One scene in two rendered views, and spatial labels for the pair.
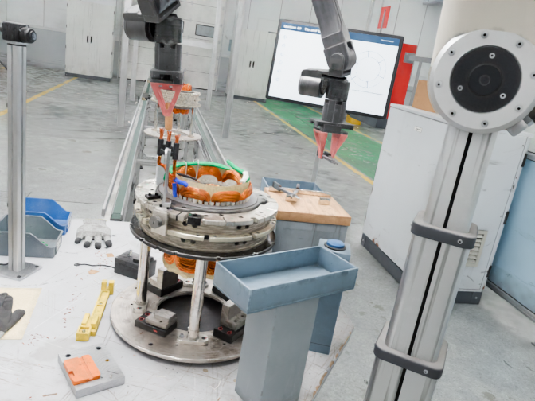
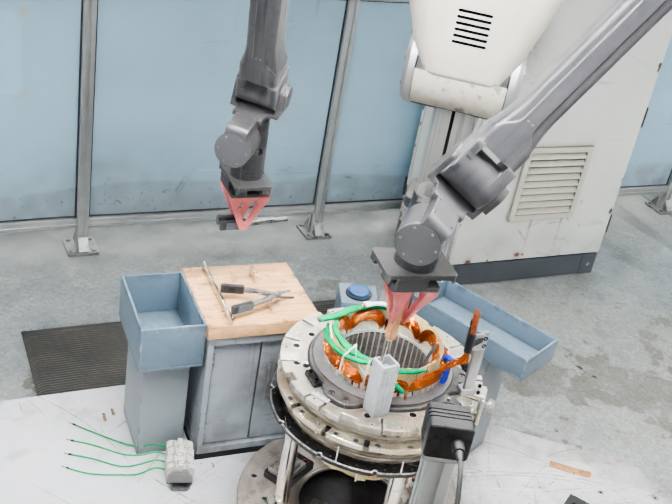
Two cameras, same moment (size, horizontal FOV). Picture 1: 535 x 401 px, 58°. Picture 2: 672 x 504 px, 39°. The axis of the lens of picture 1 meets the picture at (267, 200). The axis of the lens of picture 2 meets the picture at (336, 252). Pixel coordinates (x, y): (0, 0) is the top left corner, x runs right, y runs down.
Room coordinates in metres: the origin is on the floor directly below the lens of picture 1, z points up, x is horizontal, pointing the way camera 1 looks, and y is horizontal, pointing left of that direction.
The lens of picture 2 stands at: (1.44, 1.30, 1.95)
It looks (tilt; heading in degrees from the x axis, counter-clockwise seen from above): 29 degrees down; 256
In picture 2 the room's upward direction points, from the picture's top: 10 degrees clockwise
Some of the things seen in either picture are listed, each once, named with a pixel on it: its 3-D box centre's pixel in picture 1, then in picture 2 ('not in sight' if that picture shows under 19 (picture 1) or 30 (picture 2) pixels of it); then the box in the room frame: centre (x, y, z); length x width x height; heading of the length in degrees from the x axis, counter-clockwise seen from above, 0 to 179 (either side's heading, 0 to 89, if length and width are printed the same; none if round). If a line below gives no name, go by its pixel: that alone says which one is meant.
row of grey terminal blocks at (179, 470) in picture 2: not in sight; (179, 461); (1.32, 0.04, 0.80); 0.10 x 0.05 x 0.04; 89
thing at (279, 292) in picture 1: (277, 332); (467, 379); (0.79, -0.06, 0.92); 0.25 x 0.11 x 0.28; 129
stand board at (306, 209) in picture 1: (304, 205); (249, 298); (1.22, -0.10, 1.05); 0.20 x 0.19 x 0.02; 13
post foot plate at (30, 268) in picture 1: (17, 269); not in sight; (1.12, 0.62, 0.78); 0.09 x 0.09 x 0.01; 80
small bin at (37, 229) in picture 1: (29, 235); not in sight; (1.26, 0.66, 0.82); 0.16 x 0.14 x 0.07; 105
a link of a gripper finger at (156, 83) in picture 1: (167, 94); (401, 293); (1.07, 0.25, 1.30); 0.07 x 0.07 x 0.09; 9
